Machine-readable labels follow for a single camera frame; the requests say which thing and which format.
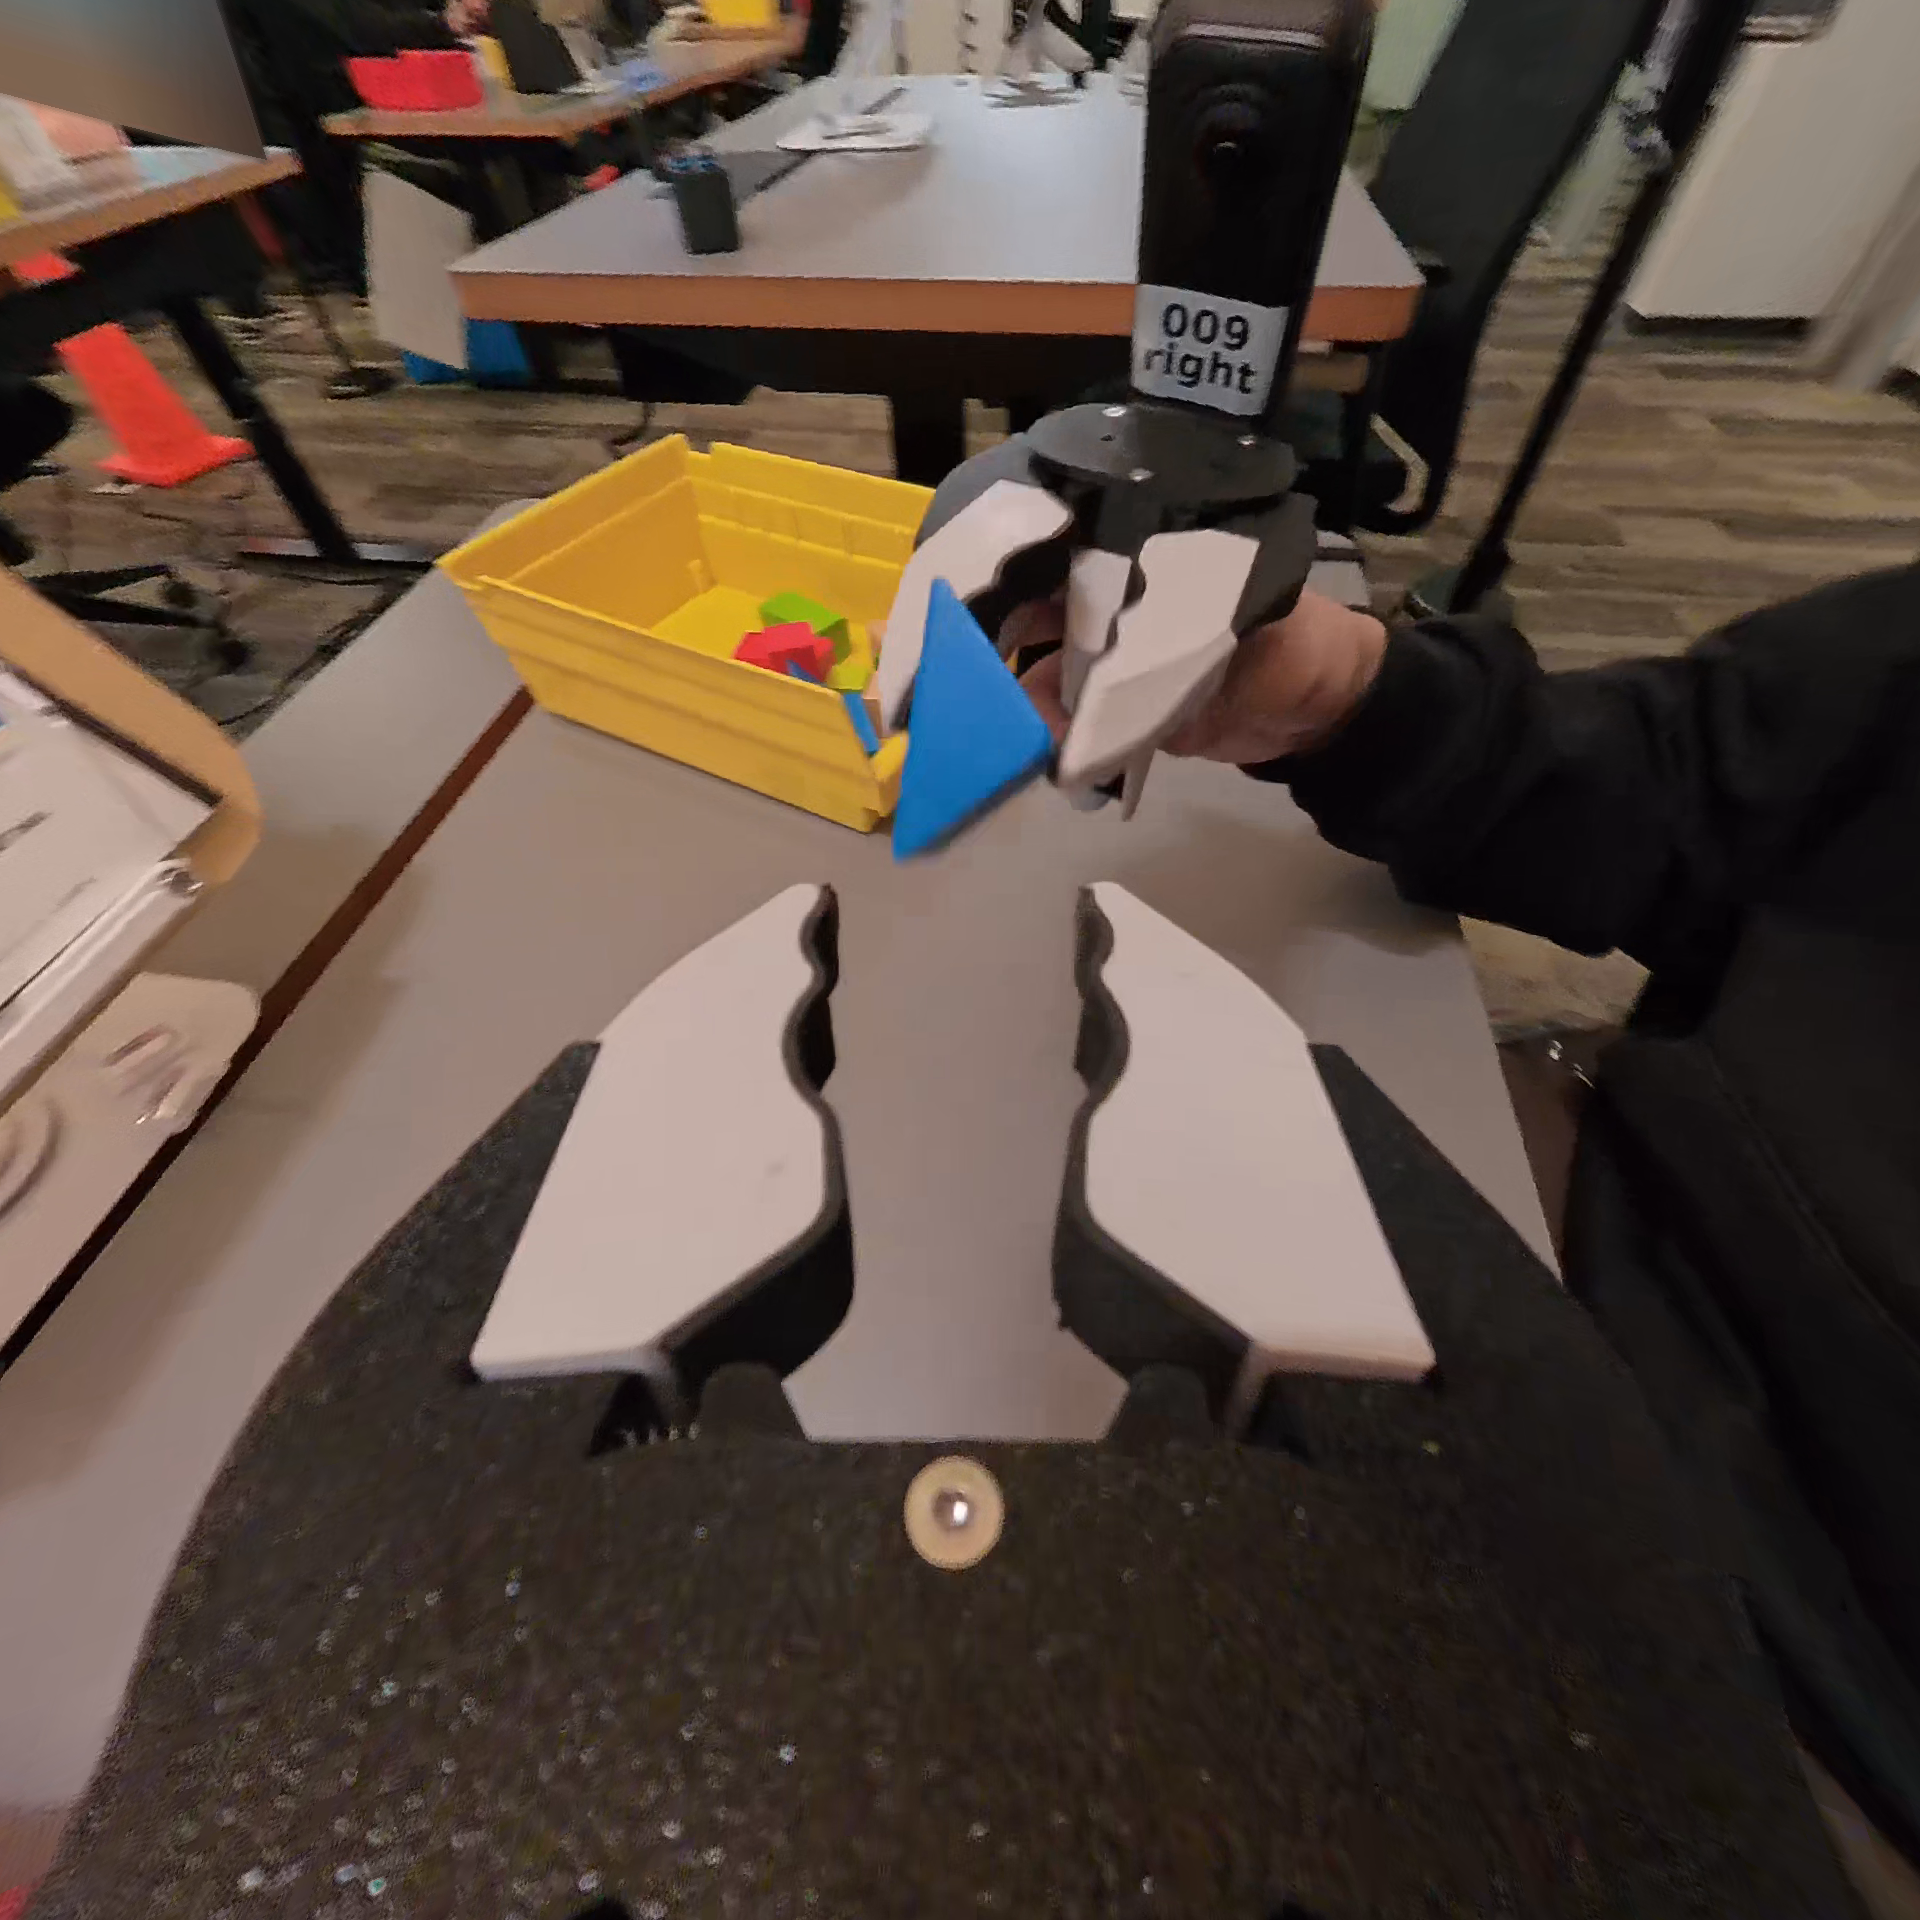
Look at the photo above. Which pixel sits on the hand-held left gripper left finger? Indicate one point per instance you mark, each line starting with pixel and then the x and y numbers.
pixel 674 1141

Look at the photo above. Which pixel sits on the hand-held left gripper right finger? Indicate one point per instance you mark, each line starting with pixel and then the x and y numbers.
pixel 1244 1155

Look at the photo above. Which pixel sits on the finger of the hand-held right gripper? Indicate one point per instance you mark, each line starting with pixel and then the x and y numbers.
pixel 990 547
pixel 1162 646

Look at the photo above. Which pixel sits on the blue triangular block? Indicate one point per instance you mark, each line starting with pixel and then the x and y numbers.
pixel 961 721

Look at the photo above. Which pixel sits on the person's right forearm black sleeve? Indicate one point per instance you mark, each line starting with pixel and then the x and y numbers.
pixel 1620 763

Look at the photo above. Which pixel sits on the person's right hand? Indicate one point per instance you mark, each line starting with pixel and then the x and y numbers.
pixel 1298 681

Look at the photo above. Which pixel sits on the green block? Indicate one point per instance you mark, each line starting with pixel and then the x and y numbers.
pixel 798 614

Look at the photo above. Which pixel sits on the red block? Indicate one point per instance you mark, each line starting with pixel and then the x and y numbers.
pixel 779 651

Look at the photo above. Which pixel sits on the black office chair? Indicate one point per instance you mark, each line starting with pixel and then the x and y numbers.
pixel 1476 194

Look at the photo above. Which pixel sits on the grey table with wooden edge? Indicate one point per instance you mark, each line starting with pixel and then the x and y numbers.
pixel 931 224

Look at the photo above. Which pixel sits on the yellow plastic bin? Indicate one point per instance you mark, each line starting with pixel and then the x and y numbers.
pixel 630 662

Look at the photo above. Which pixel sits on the black tripod stand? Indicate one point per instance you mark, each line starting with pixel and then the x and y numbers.
pixel 1588 317

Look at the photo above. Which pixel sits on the black box-shaped device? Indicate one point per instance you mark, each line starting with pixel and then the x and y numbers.
pixel 707 202

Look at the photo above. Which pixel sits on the person's black clothing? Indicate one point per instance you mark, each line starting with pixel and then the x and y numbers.
pixel 1755 1320

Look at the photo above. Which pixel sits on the white cabinet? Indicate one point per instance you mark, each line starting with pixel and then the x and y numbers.
pixel 1785 182

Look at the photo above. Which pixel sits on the cardboard box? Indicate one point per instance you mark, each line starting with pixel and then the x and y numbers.
pixel 106 840

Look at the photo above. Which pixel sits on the red plastic bin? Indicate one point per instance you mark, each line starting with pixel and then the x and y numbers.
pixel 411 79

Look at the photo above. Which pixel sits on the orange cone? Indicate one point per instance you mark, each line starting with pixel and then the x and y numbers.
pixel 136 406

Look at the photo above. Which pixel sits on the wooden desk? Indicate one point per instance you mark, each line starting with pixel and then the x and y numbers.
pixel 136 189

